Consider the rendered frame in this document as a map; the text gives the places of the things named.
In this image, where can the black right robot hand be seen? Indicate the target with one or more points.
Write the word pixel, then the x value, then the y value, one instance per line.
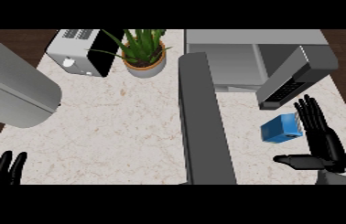
pixel 320 142

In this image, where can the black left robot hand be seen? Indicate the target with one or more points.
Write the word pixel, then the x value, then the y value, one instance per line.
pixel 13 172

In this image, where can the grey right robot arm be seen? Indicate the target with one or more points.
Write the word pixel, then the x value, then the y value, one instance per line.
pixel 332 178

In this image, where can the blue milk carton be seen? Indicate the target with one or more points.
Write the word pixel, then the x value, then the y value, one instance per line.
pixel 279 129

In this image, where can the dark grey microwave door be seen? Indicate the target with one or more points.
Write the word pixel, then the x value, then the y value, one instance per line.
pixel 202 121

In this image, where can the grey microwave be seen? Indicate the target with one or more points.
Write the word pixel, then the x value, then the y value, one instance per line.
pixel 264 66

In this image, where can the silver toaster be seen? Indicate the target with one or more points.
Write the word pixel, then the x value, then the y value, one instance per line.
pixel 78 51

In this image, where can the green potted plant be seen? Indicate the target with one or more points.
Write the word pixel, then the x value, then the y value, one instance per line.
pixel 143 52

